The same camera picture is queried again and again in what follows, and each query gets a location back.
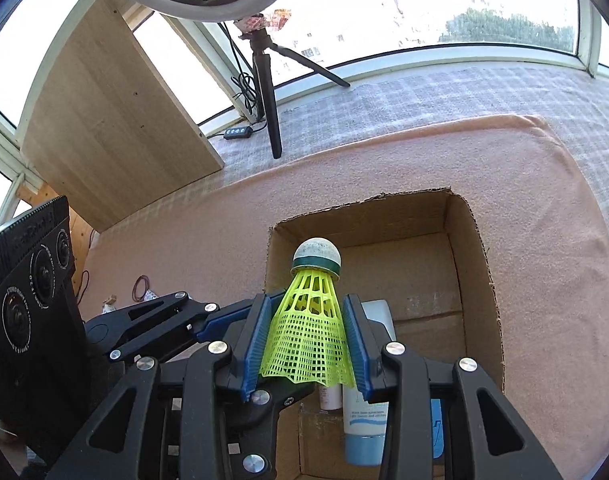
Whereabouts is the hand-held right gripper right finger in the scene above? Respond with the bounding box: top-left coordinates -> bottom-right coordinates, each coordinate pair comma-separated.
342,294 -> 563,480

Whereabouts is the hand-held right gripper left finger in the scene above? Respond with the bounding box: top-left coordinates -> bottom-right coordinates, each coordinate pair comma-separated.
47,294 -> 276,480

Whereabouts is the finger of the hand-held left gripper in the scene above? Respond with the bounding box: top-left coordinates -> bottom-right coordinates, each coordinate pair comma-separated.
157,377 -> 318,480
84,290 -> 259,363

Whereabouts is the yellow plastic shuttlecock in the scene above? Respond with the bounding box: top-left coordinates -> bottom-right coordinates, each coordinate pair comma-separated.
259,236 -> 355,388

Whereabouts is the small cream tube grey cap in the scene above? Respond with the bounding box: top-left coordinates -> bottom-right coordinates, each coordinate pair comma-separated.
319,385 -> 343,411

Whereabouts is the white sunscreen tube blue cap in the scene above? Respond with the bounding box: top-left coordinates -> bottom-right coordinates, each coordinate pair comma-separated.
342,300 -> 398,467

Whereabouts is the brown cardboard box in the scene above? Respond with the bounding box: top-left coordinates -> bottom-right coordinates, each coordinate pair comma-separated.
264,187 -> 506,480

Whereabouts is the blue packet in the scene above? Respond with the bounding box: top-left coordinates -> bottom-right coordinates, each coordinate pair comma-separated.
429,399 -> 445,460

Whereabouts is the knotty pine wood panel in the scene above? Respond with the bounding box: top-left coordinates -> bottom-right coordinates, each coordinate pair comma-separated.
14,182 -> 98,281

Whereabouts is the large light wooden board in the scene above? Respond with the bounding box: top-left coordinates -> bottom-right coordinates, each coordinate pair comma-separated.
20,0 -> 225,233

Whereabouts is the black tripod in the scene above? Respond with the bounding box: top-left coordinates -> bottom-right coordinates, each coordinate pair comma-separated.
239,30 -> 351,160

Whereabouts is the white checked cloth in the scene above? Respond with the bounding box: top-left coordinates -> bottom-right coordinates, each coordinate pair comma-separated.
212,65 -> 609,191

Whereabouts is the red patterned tape wrap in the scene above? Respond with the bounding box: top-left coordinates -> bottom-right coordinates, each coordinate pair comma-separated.
234,7 -> 290,33

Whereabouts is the black ring light cable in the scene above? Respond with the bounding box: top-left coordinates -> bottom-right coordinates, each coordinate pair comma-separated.
223,20 -> 270,136

